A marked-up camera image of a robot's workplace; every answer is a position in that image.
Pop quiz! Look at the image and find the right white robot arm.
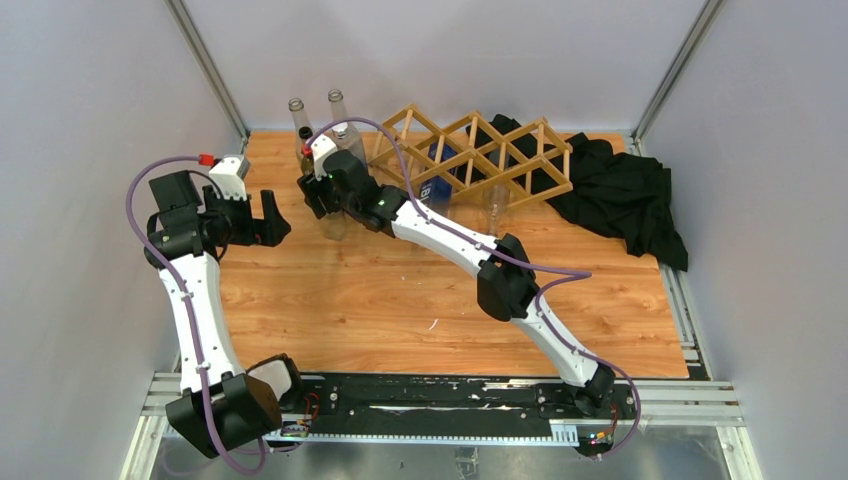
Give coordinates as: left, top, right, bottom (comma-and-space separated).
298, 149, 615, 418

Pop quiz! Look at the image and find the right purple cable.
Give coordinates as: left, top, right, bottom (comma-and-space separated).
301, 117, 643, 458

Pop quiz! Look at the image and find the dark green wine bottle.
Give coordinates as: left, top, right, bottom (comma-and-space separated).
297, 126, 314, 175

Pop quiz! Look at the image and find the blue square glass bottle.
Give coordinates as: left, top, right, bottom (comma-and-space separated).
416, 142, 457, 217

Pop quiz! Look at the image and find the black cloth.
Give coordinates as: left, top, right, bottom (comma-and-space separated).
476, 114, 690, 273

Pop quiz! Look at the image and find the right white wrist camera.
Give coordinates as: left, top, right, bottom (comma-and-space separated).
309, 134, 338, 180

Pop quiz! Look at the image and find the purple cable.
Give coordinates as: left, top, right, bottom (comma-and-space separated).
301, 117, 643, 458
125, 154, 270, 477

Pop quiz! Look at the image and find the wooden wine rack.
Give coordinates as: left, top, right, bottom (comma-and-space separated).
368, 104, 573, 209

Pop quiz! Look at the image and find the clear square glass bottle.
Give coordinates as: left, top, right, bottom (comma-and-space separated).
320, 210, 347, 241

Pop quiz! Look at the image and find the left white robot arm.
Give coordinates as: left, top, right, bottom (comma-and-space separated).
145, 170, 307, 458

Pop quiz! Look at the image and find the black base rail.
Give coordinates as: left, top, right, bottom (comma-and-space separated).
282, 372, 637, 441

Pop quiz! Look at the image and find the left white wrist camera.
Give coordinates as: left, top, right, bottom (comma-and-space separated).
209, 155, 250, 201

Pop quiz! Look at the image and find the clear wine bottle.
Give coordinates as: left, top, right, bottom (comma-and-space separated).
327, 89, 350, 126
288, 97, 312, 160

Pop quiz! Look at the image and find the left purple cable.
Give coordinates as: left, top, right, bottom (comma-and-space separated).
125, 154, 270, 477

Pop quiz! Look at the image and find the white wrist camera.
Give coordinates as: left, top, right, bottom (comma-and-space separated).
309, 134, 338, 180
209, 155, 250, 201

